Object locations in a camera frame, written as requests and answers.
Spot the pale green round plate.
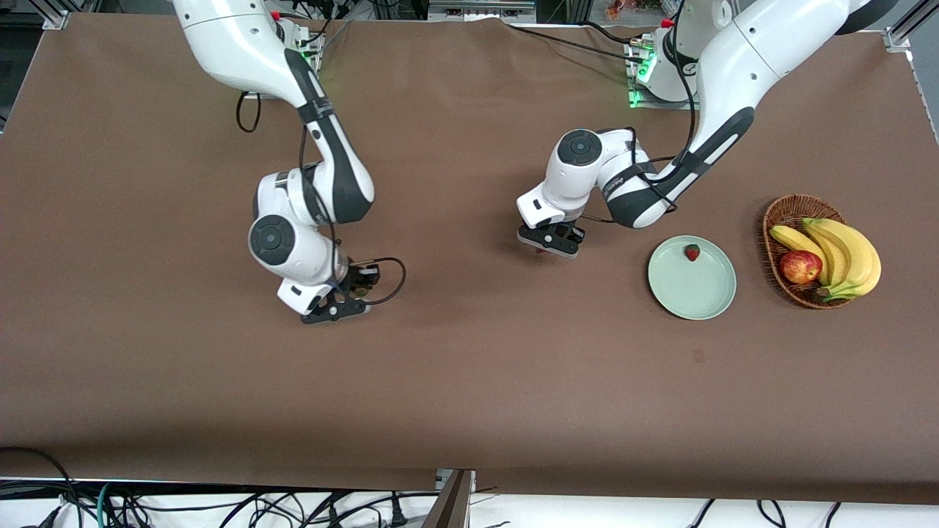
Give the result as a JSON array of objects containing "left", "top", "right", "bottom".
[{"left": 648, "top": 235, "right": 737, "bottom": 321}]

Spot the brown table cover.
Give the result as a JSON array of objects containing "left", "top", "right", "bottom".
[{"left": 0, "top": 13, "right": 939, "bottom": 507}]

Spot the brown wicker basket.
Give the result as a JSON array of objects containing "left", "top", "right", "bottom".
[{"left": 763, "top": 194, "right": 855, "bottom": 310}]

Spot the small yellow banana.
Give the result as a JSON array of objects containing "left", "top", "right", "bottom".
[{"left": 769, "top": 224, "right": 832, "bottom": 287}]

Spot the red apple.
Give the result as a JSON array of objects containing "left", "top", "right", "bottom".
[{"left": 779, "top": 250, "right": 824, "bottom": 285}]

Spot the grey metal background box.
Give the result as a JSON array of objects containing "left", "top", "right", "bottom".
[{"left": 428, "top": 0, "right": 537, "bottom": 23}]

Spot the large yellow banana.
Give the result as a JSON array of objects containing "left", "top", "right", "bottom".
[{"left": 814, "top": 220, "right": 882, "bottom": 302}]

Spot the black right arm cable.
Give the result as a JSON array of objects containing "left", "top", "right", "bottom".
[{"left": 235, "top": 88, "right": 407, "bottom": 307}]

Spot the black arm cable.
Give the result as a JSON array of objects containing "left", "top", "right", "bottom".
[
  {"left": 580, "top": 0, "right": 698, "bottom": 224},
  {"left": 235, "top": 88, "right": 407, "bottom": 307}
]

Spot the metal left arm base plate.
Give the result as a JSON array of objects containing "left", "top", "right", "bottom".
[{"left": 627, "top": 40, "right": 701, "bottom": 111}]

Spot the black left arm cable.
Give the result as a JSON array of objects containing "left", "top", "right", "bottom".
[{"left": 580, "top": 0, "right": 698, "bottom": 224}]

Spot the long black table cable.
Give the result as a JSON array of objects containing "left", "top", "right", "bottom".
[{"left": 505, "top": 24, "right": 646, "bottom": 62}]

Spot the short black table cable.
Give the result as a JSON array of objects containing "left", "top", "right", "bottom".
[{"left": 583, "top": 21, "right": 640, "bottom": 43}]

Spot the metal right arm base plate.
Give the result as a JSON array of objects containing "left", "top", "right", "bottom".
[{"left": 292, "top": 29, "right": 325, "bottom": 74}]

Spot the aluminium post with bracket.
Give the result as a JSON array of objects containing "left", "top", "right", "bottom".
[{"left": 422, "top": 469, "right": 476, "bottom": 528}]

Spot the thick black floor cable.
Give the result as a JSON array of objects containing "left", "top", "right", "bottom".
[{"left": 0, "top": 446, "right": 83, "bottom": 528}]

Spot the aluminium frame profile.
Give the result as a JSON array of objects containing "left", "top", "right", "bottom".
[
  {"left": 31, "top": 0, "right": 70, "bottom": 30},
  {"left": 883, "top": 0, "right": 939, "bottom": 54}
]

